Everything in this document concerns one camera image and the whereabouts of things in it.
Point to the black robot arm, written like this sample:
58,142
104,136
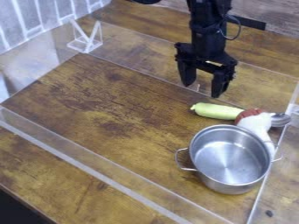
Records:
208,11

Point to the clear acrylic front barrier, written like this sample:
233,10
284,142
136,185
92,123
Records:
154,196

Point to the red white toy mushroom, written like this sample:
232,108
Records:
256,121

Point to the stainless steel pot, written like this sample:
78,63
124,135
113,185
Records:
230,158

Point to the clear acrylic triangle bracket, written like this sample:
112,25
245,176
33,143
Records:
85,43

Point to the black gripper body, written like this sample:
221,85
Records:
206,48

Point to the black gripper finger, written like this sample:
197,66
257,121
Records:
220,82
186,71

